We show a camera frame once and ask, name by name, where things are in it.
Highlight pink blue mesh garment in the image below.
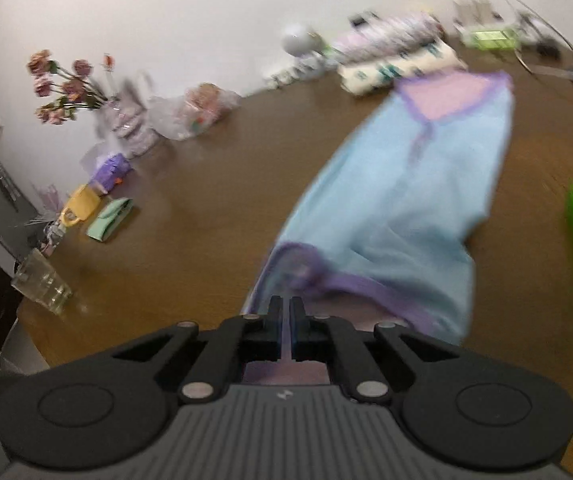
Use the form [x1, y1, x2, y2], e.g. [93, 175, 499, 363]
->
[243, 70, 514, 344]

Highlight green fabric pouch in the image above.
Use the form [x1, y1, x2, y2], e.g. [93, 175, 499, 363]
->
[87, 197, 134, 243]

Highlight clear drinking glass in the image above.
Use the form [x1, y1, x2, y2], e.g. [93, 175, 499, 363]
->
[11, 249, 73, 315]

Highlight yellow mug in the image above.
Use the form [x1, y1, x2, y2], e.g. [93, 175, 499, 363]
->
[60, 184, 101, 228]

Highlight clear plastic snack bag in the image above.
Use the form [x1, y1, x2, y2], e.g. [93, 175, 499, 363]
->
[148, 82, 241, 141]

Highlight patterned flower vase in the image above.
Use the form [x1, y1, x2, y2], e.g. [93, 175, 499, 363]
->
[99, 79, 160, 159]

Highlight white dominoes row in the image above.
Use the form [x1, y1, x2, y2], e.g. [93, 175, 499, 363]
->
[264, 67, 299, 89]

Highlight cream floral folded cloth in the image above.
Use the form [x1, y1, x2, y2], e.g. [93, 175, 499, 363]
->
[337, 40, 467, 96]

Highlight pink artificial flowers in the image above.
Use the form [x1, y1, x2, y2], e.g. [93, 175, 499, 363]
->
[26, 49, 117, 126]

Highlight white robot figurine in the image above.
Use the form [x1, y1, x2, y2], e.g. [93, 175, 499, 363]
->
[281, 24, 327, 79]

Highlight pink floral folded cloth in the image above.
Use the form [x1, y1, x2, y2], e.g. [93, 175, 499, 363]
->
[331, 12, 445, 63]

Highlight green transparent box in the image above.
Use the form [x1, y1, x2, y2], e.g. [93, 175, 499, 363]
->
[461, 28, 519, 51]

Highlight white power strip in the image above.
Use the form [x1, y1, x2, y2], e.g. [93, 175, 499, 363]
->
[452, 0, 505, 37]

